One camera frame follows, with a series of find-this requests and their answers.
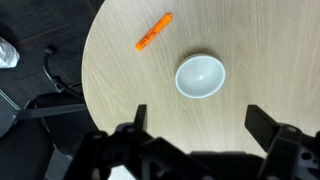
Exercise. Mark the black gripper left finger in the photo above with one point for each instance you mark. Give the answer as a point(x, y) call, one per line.
point(140, 116)

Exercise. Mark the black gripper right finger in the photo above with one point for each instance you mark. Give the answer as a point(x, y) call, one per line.
point(261, 126)

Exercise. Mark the orange carrot toy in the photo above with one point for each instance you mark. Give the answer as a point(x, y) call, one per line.
point(153, 32)

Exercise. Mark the white ceramic bowl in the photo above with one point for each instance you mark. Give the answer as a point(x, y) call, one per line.
point(200, 78)

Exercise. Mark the black mesh chair with armrests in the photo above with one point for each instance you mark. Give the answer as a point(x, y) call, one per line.
point(50, 112)

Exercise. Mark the crumpled clear plastic bag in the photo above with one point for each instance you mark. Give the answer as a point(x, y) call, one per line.
point(7, 55)

